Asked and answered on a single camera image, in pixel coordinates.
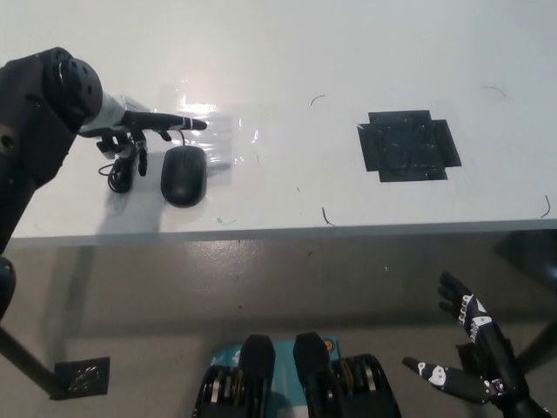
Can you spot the clear plastic tape sheet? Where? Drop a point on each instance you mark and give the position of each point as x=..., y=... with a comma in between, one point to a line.
x=226, y=135

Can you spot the black table leg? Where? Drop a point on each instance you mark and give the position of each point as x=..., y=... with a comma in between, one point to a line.
x=539, y=344
x=24, y=361

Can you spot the dark table frame bracket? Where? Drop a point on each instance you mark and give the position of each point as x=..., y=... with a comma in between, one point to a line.
x=533, y=257

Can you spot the black tape patch on table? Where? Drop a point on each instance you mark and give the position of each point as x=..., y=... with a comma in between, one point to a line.
x=407, y=146

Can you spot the black computer mouse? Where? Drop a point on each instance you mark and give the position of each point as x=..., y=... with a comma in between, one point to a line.
x=183, y=176

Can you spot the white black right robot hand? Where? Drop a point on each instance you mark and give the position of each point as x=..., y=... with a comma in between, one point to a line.
x=491, y=344

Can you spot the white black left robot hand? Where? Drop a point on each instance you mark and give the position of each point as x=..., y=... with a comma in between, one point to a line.
x=130, y=119

